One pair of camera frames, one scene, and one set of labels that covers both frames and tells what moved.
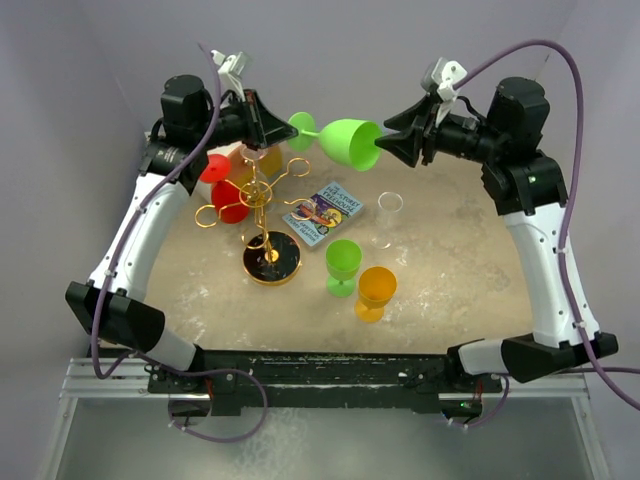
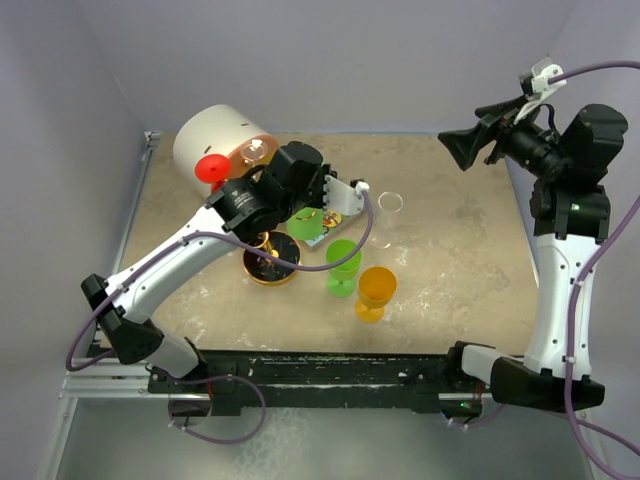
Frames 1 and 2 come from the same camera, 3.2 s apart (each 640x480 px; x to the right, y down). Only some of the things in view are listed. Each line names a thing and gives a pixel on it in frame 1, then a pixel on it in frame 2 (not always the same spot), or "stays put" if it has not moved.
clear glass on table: (386, 219) stays put
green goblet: (343, 260) stays put
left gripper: (262, 126) → (318, 201)
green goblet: (349, 142) → (307, 223)
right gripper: (411, 121) → (467, 144)
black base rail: (441, 381) stays put
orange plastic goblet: (376, 287) stays put
